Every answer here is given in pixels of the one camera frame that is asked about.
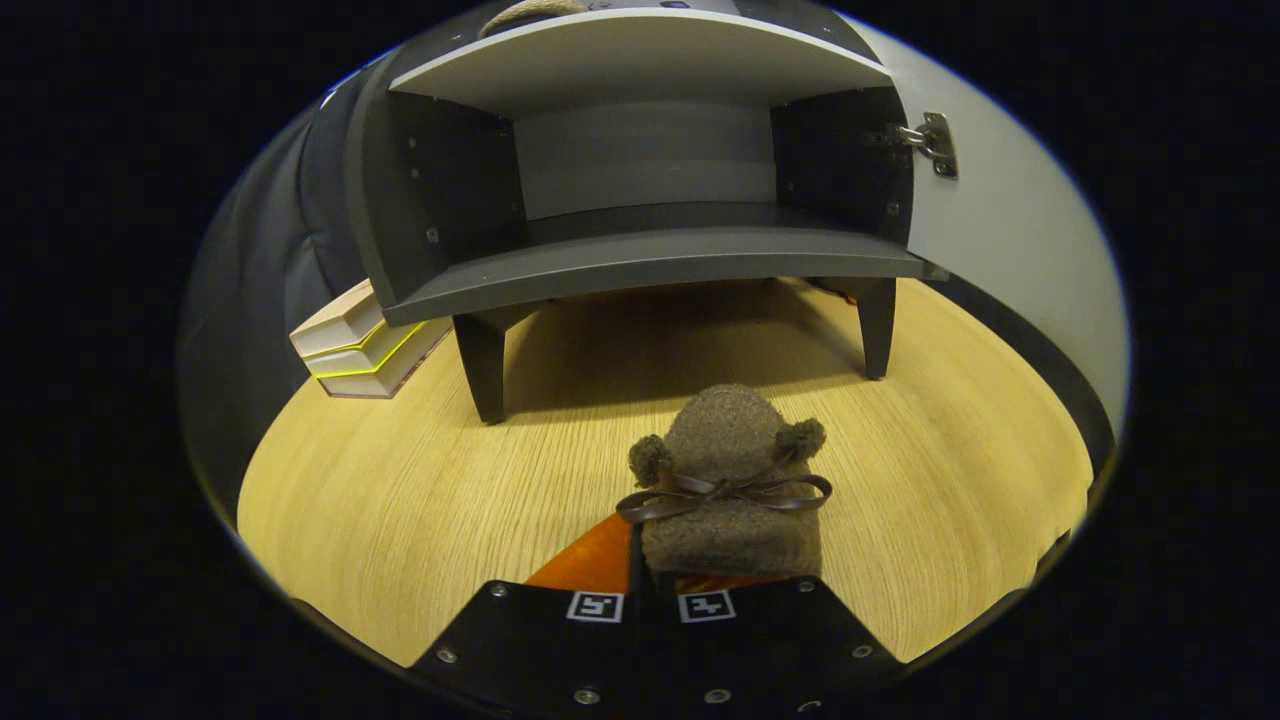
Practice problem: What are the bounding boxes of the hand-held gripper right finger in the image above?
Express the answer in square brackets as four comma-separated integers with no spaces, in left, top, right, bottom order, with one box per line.
[640,570,906,716]

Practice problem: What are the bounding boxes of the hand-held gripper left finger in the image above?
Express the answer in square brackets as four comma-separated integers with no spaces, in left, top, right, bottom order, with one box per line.
[410,512,641,716]

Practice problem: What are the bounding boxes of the dark grey shoe cabinet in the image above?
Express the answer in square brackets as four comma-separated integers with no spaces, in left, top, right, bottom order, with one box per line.
[343,0,951,426]

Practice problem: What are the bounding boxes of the beige shoe cabinet door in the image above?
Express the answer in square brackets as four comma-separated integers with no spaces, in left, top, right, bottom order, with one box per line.
[835,10,1131,471]

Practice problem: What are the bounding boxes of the silver cabinet door hinge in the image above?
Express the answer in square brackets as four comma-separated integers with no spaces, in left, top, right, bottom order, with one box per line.
[885,112,959,181]

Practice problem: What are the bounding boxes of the yellow edged book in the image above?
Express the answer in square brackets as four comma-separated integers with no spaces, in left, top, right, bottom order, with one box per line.
[305,318,453,400]

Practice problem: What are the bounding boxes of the tan cover book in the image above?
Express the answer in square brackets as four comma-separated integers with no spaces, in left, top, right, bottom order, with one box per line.
[290,280,386,359]

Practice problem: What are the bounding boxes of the black backdrop cloth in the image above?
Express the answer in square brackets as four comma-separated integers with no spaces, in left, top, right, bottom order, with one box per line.
[178,60,401,521]

